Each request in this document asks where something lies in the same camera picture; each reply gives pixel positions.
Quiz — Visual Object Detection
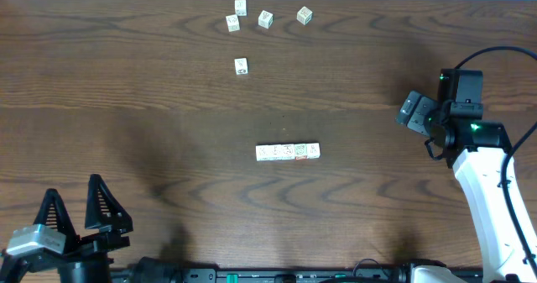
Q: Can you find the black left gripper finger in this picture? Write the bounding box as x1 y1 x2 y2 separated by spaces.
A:
85 174 133 233
34 188 79 249

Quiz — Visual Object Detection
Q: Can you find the wooden block letter A green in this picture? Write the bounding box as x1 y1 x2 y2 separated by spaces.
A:
306 143 321 159

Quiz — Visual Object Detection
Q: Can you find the wooden block snail letter Y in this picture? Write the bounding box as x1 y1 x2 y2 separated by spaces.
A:
294 144 308 160

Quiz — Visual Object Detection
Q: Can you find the wooden block blue side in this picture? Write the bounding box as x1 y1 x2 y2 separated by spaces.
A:
281 144 295 160
268 144 283 160

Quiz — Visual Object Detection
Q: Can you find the wooden block green side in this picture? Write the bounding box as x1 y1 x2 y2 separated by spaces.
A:
255 145 270 161

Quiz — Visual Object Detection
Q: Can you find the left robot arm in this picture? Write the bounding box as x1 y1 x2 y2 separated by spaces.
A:
1 174 182 283

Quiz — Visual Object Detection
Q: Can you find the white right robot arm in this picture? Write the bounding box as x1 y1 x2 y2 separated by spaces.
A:
396 92 536 282

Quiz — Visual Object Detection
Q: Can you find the wooden block number 6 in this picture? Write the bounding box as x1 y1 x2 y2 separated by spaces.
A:
297 6 313 25

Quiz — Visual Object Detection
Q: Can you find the wooden block number 3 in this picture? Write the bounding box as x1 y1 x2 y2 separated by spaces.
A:
258 10 274 29

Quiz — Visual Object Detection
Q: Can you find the wooden block soccer ball yellow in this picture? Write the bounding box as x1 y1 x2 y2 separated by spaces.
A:
234 58 248 75

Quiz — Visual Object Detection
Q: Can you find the wooden block red M side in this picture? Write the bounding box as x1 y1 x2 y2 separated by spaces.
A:
226 14 240 32

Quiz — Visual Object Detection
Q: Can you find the wooden block far back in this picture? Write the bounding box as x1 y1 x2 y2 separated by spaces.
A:
234 0 248 16

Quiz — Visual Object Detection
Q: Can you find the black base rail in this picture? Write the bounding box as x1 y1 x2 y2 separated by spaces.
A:
111 266 483 283

